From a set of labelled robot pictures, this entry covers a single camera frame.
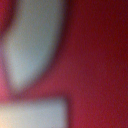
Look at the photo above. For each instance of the orange mac and cheese carton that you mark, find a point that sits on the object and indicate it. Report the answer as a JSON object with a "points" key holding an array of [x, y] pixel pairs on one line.
{"points": [[93, 63]]}

